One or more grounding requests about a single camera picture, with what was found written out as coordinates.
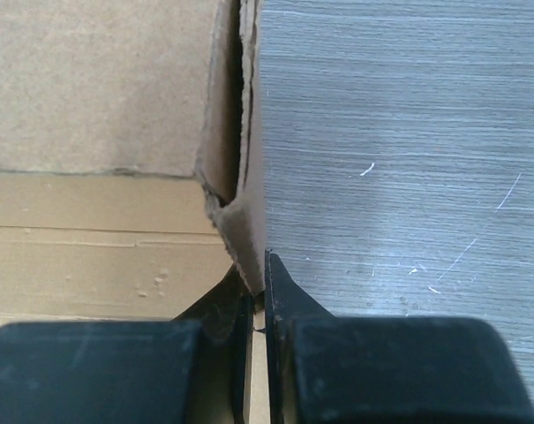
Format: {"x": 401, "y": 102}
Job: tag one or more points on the brown cardboard box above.
{"x": 130, "y": 157}

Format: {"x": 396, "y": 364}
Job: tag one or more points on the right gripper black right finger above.
{"x": 426, "y": 369}

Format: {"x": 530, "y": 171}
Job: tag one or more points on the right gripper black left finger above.
{"x": 191, "y": 369}

